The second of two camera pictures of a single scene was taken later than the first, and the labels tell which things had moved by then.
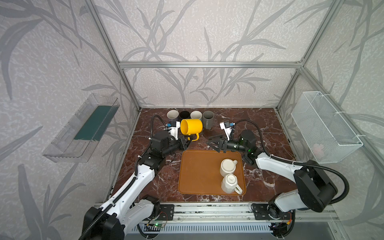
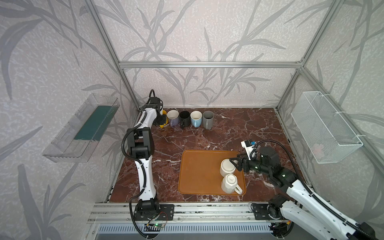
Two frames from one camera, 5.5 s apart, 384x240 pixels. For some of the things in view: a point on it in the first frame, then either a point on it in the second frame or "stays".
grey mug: [208, 119] stays
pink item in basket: [318, 151] stays
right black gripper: [223, 144] -> [242, 163]
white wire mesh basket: [328, 139] stays
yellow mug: [191, 126] -> [164, 113]
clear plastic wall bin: [78, 139] stays
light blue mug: [197, 114] stays
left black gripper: [182, 143] -> [161, 119]
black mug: [184, 114] stays
